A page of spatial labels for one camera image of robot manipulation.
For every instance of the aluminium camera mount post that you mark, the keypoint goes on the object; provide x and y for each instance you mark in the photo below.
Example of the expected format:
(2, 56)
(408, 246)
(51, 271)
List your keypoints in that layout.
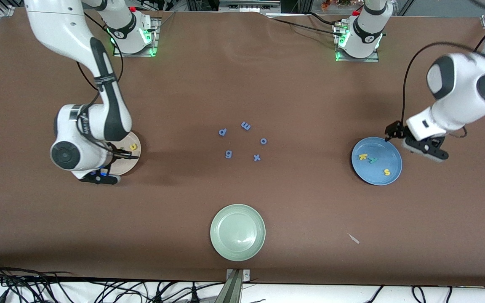
(234, 288)

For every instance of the blue plate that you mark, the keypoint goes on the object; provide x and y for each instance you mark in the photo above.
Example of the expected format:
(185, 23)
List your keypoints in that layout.
(373, 172)

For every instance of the pale green plate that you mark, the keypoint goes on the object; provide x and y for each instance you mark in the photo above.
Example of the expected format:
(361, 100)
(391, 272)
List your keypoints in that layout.
(237, 232)

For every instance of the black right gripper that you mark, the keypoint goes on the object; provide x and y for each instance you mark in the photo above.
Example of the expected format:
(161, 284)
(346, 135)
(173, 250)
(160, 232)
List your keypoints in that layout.
(118, 154)

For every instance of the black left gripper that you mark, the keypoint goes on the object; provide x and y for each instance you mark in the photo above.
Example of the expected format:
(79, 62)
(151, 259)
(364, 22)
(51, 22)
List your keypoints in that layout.
(395, 130)

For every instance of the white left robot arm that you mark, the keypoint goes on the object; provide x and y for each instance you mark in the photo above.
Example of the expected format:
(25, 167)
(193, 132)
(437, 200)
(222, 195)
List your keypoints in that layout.
(461, 84)

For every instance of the beige brown plate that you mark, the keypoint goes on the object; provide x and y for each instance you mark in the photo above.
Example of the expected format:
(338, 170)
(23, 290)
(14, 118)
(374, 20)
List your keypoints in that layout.
(129, 167)

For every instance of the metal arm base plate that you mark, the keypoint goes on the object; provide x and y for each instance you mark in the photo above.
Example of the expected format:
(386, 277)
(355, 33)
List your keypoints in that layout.
(155, 44)
(373, 59)

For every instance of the small white paper scrap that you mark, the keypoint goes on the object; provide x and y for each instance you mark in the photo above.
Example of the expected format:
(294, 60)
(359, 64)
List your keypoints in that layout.
(353, 238)

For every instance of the blue letter m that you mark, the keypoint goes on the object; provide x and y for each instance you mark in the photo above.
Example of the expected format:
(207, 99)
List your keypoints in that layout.
(246, 126)

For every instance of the brown table cover mat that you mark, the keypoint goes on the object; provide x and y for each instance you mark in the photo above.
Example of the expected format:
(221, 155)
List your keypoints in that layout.
(242, 84)

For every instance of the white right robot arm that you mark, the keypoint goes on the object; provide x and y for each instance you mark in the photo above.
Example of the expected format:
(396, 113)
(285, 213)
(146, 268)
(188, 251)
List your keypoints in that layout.
(74, 25)

